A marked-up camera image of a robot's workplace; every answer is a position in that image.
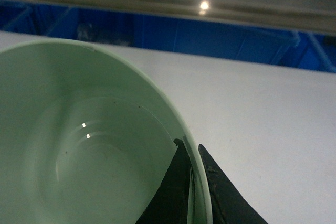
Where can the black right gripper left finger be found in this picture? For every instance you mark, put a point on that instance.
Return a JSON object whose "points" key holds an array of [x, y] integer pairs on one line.
{"points": [[170, 202]]}

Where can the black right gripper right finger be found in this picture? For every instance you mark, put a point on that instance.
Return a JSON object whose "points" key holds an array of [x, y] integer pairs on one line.
{"points": [[228, 205]]}

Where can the light green plastic bowl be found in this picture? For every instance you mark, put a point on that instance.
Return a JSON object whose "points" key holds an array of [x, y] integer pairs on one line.
{"points": [[86, 137]]}

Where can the blue bin lower right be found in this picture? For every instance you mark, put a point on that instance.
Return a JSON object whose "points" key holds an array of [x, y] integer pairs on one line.
{"points": [[211, 39]]}

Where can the blue bin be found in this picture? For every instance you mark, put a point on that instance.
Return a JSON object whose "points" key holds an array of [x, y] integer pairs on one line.
{"points": [[211, 39], [39, 19]]}

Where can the blue bin lower left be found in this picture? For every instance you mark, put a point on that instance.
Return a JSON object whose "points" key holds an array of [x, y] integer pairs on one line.
{"points": [[39, 19]]}

